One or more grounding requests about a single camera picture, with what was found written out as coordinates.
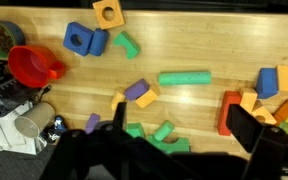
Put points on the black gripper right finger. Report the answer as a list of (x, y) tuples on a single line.
[(277, 153)]

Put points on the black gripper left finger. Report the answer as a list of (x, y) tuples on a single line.
[(117, 156)]

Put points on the blue cube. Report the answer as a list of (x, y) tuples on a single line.
[(266, 83)]

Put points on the green triangle block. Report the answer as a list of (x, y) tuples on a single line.
[(135, 130)]

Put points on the green short cylinder block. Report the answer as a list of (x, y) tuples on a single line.
[(164, 130)]

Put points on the yellow cylinder block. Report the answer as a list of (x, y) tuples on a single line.
[(117, 99)]

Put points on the green wide arch block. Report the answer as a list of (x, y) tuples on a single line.
[(180, 146)]

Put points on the orange rectangular block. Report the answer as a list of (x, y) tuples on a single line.
[(147, 98)]

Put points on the red long block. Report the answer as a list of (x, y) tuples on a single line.
[(227, 110)]

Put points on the small blue toy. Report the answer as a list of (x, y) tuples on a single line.
[(58, 126)]

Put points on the purple rectangular block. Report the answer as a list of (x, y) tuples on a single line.
[(136, 89)]

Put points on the yellow flat block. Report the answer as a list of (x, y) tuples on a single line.
[(285, 78)]

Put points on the grey paper cup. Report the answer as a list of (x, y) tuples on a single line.
[(35, 120)]

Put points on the green long cylinder block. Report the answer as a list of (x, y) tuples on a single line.
[(184, 78)]

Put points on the white papers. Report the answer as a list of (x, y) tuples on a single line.
[(4, 140)]

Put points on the green small arch block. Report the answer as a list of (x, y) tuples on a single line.
[(125, 41)]

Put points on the blue half-round block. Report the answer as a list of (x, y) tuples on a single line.
[(99, 41)]

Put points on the blue square block with hole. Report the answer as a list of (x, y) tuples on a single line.
[(84, 45)]

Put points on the red bowl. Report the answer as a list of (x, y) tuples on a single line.
[(30, 66)]

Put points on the orange square block with hole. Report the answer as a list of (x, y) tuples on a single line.
[(100, 20)]

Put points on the green and blue bowl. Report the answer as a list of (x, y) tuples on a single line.
[(0, 38)]

